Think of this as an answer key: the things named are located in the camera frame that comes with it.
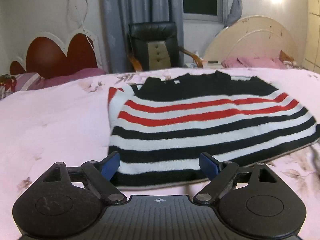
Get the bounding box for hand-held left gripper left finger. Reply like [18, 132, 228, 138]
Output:
[37, 152, 127, 205]

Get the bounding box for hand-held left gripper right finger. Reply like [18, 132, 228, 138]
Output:
[193, 152, 282, 204]

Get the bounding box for striped knit sweater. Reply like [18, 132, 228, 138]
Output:
[107, 70, 320, 188]

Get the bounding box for pink floral bed sheet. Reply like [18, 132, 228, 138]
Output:
[0, 67, 320, 228]

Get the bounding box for pink blanket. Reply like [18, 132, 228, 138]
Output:
[222, 56, 287, 70]

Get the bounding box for pink striped pillow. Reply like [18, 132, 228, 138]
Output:
[14, 72, 46, 92]

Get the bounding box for red heart-shaped headboard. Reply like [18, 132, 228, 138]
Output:
[9, 29, 103, 79]

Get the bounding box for cream round headboard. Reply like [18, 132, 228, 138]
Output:
[202, 16, 304, 68]

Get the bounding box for black leather office chair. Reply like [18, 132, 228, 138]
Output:
[127, 21, 203, 72]

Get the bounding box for tied blue-grey curtain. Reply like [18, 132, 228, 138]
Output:
[226, 0, 244, 27]

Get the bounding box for cream wardrobe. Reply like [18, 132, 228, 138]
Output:
[302, 0, 320, 75]

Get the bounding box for white charger cable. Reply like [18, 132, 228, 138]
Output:
[67, 0, 97, 53]

